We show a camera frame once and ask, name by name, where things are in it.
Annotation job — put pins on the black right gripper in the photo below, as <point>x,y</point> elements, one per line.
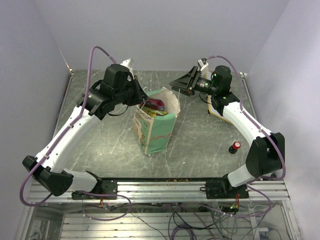
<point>189,81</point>

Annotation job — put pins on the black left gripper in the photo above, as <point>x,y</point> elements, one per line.
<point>140,96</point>

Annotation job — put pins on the purple Fox's berries candy bag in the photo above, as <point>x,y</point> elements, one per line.
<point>155,104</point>

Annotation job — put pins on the green patterned paper bag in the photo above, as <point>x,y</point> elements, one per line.
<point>153,132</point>

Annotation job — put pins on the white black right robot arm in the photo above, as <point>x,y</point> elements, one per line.
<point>267,149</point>

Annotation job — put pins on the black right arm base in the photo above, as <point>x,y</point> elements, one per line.
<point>220,188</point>

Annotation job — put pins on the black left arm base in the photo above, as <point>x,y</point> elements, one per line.
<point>106,189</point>

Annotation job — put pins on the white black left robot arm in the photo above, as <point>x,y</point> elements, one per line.
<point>118,86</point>

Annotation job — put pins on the yellow green snack packet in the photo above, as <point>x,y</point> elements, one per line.
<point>153,112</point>

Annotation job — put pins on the yellow framed whiteboard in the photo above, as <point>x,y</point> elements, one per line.
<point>211,111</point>

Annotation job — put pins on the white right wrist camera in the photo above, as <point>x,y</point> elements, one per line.
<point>203,66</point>

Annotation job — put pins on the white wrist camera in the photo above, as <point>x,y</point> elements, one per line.
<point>128,63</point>
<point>203,66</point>

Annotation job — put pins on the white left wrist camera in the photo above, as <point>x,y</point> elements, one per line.
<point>128,63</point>

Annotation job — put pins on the aluminium frame rail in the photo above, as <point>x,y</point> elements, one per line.
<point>148,192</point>

